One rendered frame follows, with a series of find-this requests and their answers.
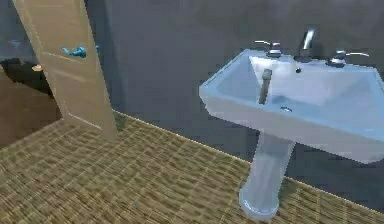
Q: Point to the grey stick in sink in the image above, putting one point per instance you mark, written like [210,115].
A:
[265,86]

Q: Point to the beige room door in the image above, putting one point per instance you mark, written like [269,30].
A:
[71,80]

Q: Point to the chrome sink faucet spout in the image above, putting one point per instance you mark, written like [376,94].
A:
[307,43]

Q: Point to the pale blue pedestal sink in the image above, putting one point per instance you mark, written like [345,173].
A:
[300,110]

